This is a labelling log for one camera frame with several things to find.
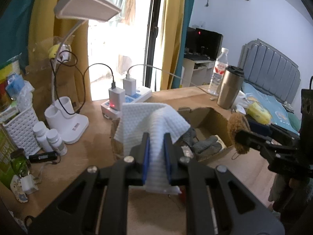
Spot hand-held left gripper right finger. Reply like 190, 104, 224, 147
164, 133, 285, 235

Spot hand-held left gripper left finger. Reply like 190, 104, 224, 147
28, 132, 150, 235

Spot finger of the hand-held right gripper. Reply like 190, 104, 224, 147
249, 121, 301, 140
235, 130, 295, 153

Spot brown fuzzy plush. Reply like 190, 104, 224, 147
227, 113, 251, 155

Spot grey dotted glove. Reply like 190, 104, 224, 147
182, 128, 198, 148
193, 135, 222, 161

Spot white waffle cloth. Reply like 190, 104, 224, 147
115, 102, 191, 195

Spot cardboard box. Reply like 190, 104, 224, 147
111, 106, 236, 167

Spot yellow sponge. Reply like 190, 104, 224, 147
246, 102, 272, 124

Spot teal printed blanket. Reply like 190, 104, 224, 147
241, 82, 303, 136

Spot stainless steel tumbler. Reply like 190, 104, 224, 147
217, 65, 245, 109

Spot white power strip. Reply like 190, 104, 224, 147
101, 86, 153, 118

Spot grey padded headboard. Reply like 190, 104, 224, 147
237, 38, 302, 106

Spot grey plug charger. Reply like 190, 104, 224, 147
108, 88, 126, 112

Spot clear water bottle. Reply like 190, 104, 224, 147
210, 47, 230, 96

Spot white plug charger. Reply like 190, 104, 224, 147
123, 78, 136, 96

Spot small white desk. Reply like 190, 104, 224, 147
183, 54, 217, 89

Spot white pill bottle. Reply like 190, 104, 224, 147
46, 129, 68, 156
33, 122, 53, 153

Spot black keyboard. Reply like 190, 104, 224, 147
184, 54, 211, 61

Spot balcony cardboard sheet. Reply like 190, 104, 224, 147
118, 53, 134, 75

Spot small black device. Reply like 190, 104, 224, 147
28, 151, 58, 163

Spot black monitor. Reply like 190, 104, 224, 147
185, 26, 197, 54

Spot white plug adapter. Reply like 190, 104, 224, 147
20, 175, 39, 194

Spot green glass jar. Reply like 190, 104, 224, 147
10, 148, 32, 179

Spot white woven basket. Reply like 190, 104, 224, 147
2, 106, 41, 157

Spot yellow curtain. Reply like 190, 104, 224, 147
160, 0, 188, 91
28, 0, 96, 104

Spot small yellow white toy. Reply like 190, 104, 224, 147
47, 43, 73, 63

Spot clear plastic bag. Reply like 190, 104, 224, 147
17, 80, 36, 112

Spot teal curtain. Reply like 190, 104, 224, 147
0, 0, 42, 67
179, 0, 197, 88

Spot small blue packet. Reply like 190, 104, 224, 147
6, 73, 25, 96

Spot hanging brown towel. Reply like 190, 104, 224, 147
124, 0, 140, 26

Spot hanging blue towel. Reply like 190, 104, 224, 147
102, 0, 129, 27

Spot white desk lamp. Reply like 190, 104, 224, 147
44, 0, 122, 145

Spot long grey charging cable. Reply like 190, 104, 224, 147
127, 64, 214, 96

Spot black charging cable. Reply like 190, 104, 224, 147
50, 51, 115, 116

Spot black sliding door frame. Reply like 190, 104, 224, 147
144, 0, 164, 91

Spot black handled scissors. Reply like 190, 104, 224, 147
24, 215, 35, 231

